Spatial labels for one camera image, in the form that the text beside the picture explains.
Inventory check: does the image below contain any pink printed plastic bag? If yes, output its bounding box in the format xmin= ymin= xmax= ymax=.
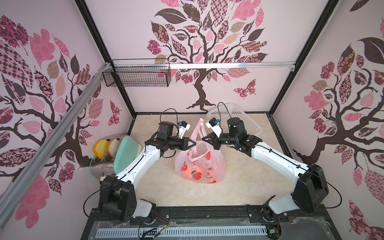
xmin=175 ymin=119 xmax=226 ymax=184

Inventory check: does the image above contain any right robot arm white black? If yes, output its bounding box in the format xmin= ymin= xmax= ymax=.
xmin=203 ymin=118 xmax=329 ymax=222

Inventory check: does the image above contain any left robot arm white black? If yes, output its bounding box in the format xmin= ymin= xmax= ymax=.
xmin=98 ymin=121 xmax=196 ymax=222

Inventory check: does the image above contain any white perforated plastic basket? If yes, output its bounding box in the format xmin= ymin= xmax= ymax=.
xmin=206 ymin=102 xmax=264 ymax=137

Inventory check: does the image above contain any mint green cutting board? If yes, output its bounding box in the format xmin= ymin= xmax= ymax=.
xmin=114 ymin=136 xmax=142 ymax=174

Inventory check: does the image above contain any pale bread slice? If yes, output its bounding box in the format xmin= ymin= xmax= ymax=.
xmin=107 ymin=139 xmax=120 ymax=158

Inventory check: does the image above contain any yellow toast slice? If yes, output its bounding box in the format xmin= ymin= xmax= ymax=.
xmin=93 ymin=139 xmax=110 ymax=160

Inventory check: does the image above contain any silver toaster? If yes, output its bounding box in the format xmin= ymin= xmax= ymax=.
xmin=90 ymin=135 xmax=125 ymax=180

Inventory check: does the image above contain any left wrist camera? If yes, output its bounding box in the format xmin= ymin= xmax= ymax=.
xmin=178 ymin=121 xmax=191 ymax=139

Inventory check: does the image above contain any aluminium rail back wall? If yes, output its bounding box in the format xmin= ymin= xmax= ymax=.
xmin=114 ymin=62 xmax=296 ymax=70

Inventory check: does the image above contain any aluminium rail wall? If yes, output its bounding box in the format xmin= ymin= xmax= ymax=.
xmin=114 ymin=62 xmax=296 ymax=70
xmin=0 ymin=62 xmax=112 ymax=229

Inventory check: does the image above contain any black wire wall basket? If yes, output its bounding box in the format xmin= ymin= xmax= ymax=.
xmin=103 ymin=57 xmax=172 ymax=88

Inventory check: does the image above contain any white slotted cable duct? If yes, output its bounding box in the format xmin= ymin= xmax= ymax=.
xmin=95 ymin=226 xmax=268 ymax=240

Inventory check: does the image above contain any aluminium rail left wall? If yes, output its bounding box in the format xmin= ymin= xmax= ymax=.
xmin=0 ymin=62 xmax=112 ymax=229

